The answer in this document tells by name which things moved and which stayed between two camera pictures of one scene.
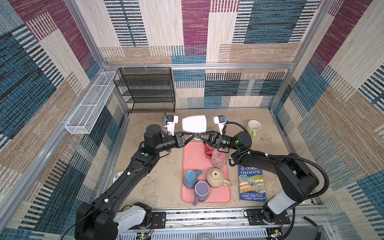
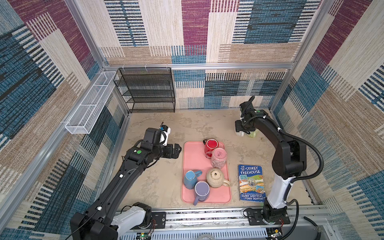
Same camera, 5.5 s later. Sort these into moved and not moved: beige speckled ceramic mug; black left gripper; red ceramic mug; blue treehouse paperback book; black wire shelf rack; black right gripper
Moved: black right gripper; black left gripper
Not moved: red ceramic mug; black wire shelf rack; blue treehouse paperback book; beige speckled ceramic mug
